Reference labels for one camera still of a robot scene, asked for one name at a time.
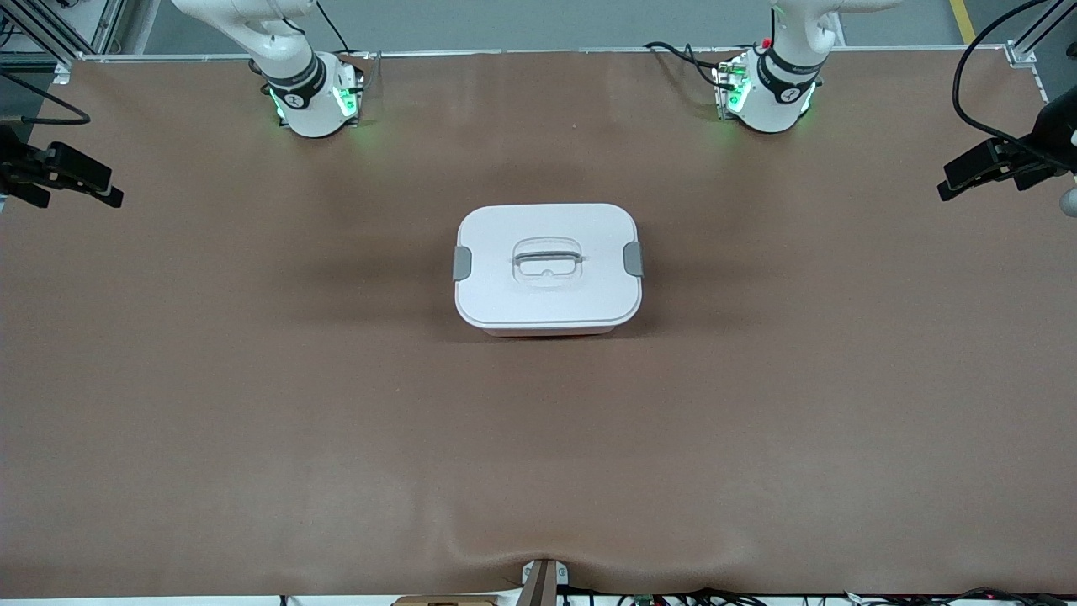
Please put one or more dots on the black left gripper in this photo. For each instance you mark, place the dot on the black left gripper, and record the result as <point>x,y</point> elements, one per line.
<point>1053,133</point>

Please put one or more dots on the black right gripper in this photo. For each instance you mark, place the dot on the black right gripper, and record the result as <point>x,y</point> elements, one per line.
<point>12,162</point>

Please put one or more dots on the white box lid grey clips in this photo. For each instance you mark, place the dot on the white box lid grey clips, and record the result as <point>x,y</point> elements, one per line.
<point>505,290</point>

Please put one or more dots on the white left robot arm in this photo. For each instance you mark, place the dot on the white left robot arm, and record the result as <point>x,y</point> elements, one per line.
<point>770,101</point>

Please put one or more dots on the pink plastic storage box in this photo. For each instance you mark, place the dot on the pink plastic storage box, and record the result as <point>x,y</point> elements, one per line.
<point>547,332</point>

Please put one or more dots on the brown table mat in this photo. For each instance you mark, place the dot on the brown table mat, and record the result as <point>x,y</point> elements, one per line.
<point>505,463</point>

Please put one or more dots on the brown wooden board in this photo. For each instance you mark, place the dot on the brown wooden board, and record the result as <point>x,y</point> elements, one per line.
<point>446,602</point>

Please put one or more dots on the aluminium frame profile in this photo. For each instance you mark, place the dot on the aluminium frame profile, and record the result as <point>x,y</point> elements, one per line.
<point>109,25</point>
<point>1039,29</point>

